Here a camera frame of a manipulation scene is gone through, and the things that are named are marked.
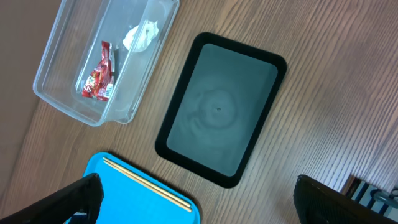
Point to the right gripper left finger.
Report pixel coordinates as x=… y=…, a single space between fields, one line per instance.
x=79 y=202

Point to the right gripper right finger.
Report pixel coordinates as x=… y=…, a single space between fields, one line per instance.
x=317 y=203

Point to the wooden chopstick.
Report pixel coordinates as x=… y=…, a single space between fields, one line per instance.
x=146 y=186
x=149 y=182

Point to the red snack wrapper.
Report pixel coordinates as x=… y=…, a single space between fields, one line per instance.
x=99 y=85

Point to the white napkin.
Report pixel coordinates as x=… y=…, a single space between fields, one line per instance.
x=148 y=34

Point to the teal serving tray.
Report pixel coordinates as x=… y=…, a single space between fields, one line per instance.
x=127 y=201

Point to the clear plastic bin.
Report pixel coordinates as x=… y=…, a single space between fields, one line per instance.
x=73 y=50

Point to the black tray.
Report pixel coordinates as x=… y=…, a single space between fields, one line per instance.
x=219 y=106

